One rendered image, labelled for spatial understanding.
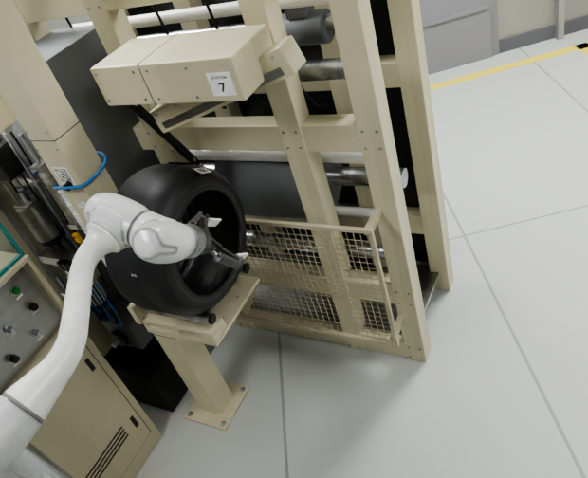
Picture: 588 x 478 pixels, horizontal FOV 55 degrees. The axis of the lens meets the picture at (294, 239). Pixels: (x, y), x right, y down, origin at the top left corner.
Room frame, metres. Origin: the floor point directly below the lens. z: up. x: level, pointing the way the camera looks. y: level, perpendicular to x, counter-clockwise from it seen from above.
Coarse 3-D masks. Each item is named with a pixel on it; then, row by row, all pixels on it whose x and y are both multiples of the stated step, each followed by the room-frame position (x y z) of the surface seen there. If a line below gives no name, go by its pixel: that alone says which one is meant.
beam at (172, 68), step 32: (192, 32) 2.06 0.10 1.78; (224, 32) 1.94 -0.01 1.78; (256, 32) 1.84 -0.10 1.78; (96, 64) 2.07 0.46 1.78; (128, 64) 1.95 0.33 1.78; (160, 64) 1.86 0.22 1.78; (192, 64) 1.79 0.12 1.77; (224, 64) 1.71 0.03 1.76; (256, 64) 1.79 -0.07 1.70; (128, 96) 1.98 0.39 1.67; (160, 96) 1.90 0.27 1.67; (192, 96) 1.82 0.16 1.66; (224, 96) 1.74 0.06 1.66
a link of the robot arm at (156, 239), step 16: (144, 224) 1.13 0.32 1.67; (160, 224) 1.13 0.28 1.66; (176, 224) 1.16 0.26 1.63; (128, 240) 1.16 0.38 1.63; (144, 240) 1.09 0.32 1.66; (160, 240) 1.08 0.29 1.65; (176, 240) 1.11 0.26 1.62; (192, 240) 1.15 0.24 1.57; (144, 256) 1.07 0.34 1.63; (160, 256) 1.07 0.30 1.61; (176, 256) 1.10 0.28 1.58
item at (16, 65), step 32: (0, 0) 1.93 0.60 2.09; (0, 32) 1.89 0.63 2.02; (0, 64) 1.88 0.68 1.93; (32, 64) 1.92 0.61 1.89; (32, 96) 1.87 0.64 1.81; (64, 96) 1.96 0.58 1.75; (32, 128) 1.90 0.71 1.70; (64, 128) 1.91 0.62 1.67; (64, 160) 1.87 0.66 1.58; (96, 160) 1.94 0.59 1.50; (64, 192) 1.93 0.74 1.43; (96, 192) 1.89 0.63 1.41; (192, 352) 1.89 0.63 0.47; (192, 384) 1.90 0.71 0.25; (224, 384) 1.95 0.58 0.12
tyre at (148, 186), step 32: (128, 192) 1.76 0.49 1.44; (160, 192) 1.68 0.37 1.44; (192, 192) 1.71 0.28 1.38; (224, 192) 1.83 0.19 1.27; (224, 224) 1.96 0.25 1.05; (128, 256) 1.58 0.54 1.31; (128, 288) 1.58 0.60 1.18; (160, 288) 1.50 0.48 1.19; (192, 288) 1.80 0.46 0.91; (224, 288) 1.66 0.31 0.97
